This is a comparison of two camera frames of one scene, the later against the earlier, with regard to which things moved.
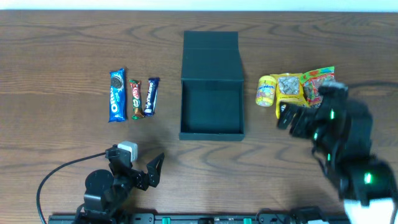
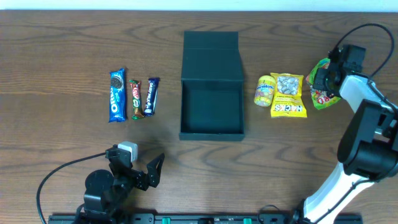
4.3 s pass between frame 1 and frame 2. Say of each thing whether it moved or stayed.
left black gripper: stayed
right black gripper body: moved
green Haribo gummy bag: moved
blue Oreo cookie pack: stayed
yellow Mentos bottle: stayed
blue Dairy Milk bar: stayed
